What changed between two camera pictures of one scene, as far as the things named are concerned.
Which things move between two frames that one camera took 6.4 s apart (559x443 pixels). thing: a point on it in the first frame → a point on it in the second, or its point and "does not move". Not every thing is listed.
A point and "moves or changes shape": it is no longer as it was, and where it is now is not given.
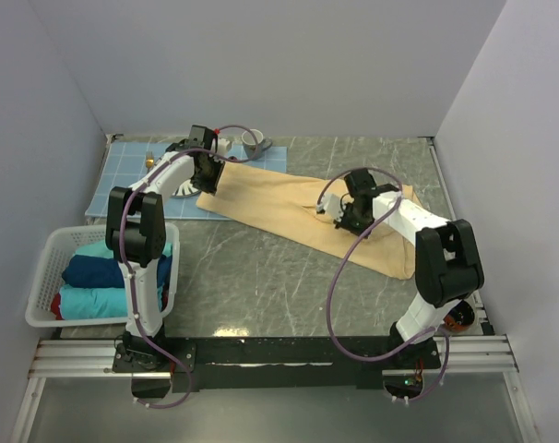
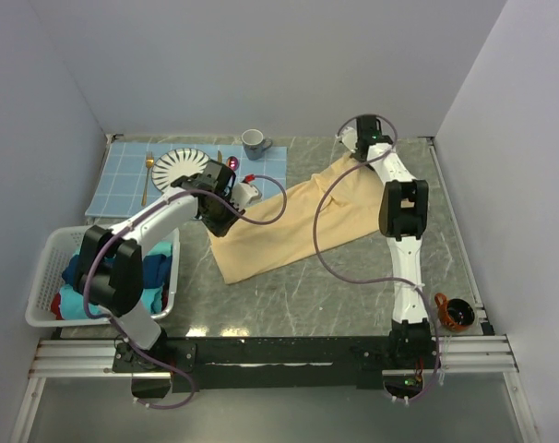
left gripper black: [211, 185] → [220, 229]
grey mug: [250, 145] does not move
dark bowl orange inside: [459, 317] does not move
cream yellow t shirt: [287, 206] moves or changes shape
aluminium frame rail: [459, 355] does not move
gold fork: [149, 159] does not move
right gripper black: [343, 223] → [353, 156]
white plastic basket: [58, 251] does not move
